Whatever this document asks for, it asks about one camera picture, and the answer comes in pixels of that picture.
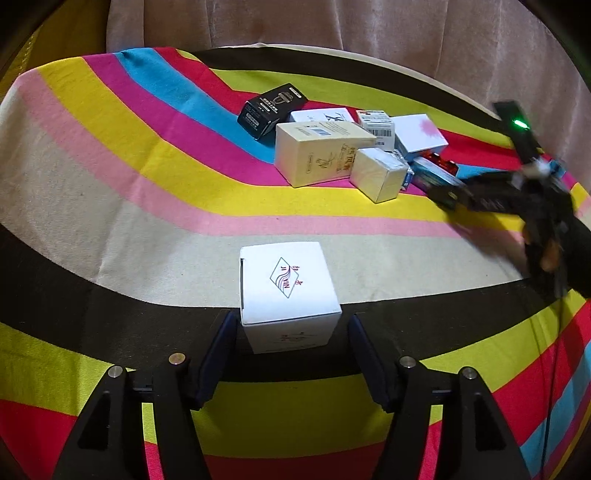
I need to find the white cube box with logo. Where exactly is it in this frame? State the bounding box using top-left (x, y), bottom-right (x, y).
top-left (239, 242), bottom-right (342, 354)

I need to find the white box with text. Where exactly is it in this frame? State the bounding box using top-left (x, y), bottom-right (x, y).
top-left (287, 107), bottom-right (355, 123)

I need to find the teal green printed box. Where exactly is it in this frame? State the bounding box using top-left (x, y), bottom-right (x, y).
top-left (410, 157), bottom-right (466, 195)

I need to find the white box with pink blot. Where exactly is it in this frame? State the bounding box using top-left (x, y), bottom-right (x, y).
top-left (391, 114), bottom-right (449, 160)

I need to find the beige curtain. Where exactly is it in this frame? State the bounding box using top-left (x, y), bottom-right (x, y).
top-left (0, 0), bottom-right (591, 195)

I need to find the small cream cube box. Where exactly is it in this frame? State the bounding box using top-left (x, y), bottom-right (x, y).
top-left (349, 147), bottom-right (409, 204)

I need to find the white barcode box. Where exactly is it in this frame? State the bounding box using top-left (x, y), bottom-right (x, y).
top-left (356, 110), bottom-right (396, 152)

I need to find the striped colourful tablecloth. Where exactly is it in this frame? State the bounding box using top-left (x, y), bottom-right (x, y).
top-left (1, 48), bottom-right (590, 479)

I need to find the cream tall box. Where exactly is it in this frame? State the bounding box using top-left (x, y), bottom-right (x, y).
top-left (273, 121), bottom-right (377, 188)

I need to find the black product box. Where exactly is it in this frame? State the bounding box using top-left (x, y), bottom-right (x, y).
top-left (238, 83), bottom-right (308, 140)

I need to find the black cable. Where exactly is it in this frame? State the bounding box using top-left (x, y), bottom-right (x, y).
top-left (526, 271), bottom-right (574, 480)

